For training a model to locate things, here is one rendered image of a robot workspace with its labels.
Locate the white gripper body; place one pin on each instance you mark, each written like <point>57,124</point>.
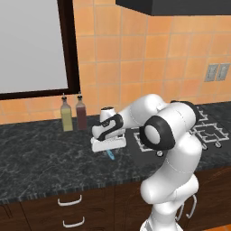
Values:
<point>108,145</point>

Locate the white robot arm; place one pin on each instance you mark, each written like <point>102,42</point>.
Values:
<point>177,141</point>

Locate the blue spatula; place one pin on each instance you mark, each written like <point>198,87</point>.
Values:
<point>110,155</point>

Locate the dark red vinegar bottle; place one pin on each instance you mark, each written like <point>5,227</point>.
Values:
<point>81,117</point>

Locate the yellow oil bottle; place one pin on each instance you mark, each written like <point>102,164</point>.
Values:
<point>66,118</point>

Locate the silver hob knob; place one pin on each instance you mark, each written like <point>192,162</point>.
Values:
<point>159,153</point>
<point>218,145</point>

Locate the dark wood drawer front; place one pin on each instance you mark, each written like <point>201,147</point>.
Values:
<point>90,201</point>
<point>96,221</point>

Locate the dark wood cupboard door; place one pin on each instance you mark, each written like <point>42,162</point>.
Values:
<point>129,207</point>
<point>210,198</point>
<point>12,218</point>

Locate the black hob with grey grates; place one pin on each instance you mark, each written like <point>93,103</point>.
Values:
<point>210,129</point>

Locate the dark framed window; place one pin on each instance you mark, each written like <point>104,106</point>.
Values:
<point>30,45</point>

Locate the black range hood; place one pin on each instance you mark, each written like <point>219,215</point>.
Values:
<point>177,6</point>

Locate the grey wall outlet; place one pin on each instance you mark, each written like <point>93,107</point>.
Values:
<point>223,71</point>
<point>211,72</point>

